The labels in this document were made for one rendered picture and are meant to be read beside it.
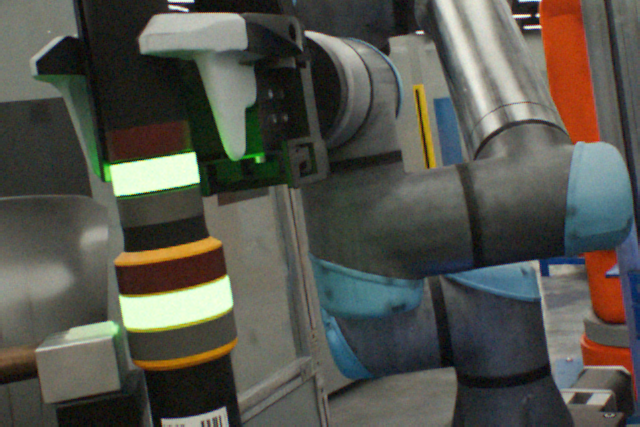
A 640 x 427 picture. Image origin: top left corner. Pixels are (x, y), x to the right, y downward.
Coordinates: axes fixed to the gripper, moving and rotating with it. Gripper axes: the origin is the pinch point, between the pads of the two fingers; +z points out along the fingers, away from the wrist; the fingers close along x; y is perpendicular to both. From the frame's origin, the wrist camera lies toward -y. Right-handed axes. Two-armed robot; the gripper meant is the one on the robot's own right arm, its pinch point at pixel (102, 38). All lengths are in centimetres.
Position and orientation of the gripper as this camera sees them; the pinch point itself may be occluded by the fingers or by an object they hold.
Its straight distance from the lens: 35.0
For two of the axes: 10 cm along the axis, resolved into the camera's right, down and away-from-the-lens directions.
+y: 1.6, 9.9, 0.4
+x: -9.4, 1.4, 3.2
